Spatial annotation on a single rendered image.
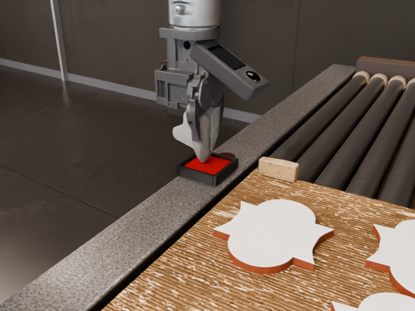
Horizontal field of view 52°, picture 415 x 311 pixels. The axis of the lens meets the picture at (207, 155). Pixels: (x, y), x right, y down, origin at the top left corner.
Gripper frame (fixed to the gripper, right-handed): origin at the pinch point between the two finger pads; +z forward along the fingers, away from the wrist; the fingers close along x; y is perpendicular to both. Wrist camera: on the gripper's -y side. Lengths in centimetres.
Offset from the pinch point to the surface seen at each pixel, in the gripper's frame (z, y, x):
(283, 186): 0.8, -13.9, 1.8
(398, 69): 1, -17, -80
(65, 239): 94, 112, -55
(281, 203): -0.3, -16.1, 8.2
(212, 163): 1.5, -0.7, -0.4
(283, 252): -0.3, -19.8, 17.4
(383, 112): 3.0, -19.4, -45.5
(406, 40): 18, -1, -236
